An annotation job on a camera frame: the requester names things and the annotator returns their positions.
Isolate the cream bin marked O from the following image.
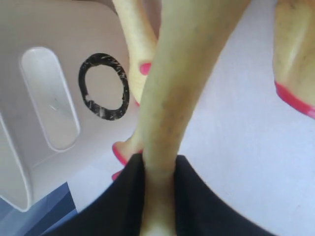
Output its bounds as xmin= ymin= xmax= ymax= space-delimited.
xmin=0 ymin=0 xmax=137 ymax=212

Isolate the headless rubber chicken body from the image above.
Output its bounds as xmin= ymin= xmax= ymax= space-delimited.
xmin=273 ymin=0 xmax=315 ymax=118

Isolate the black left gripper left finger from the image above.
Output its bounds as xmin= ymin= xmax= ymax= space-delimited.
xmin=46 ymin=154 xmax=145 ymax=236

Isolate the whole rubber chicken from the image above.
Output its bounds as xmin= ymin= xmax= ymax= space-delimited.
xmin=113 ymin=0 xmax=249 ymax=236
xmin=113 ymin=0 xmax=157 ymax=104

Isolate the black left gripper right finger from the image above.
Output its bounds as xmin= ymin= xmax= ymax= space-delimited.
xmin=174 ymin=155 xmax=272 ymax=236

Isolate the blue-grey backdrop curtain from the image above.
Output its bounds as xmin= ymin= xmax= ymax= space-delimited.
xmin=0 ymin=183 xmax=77 ymax=236

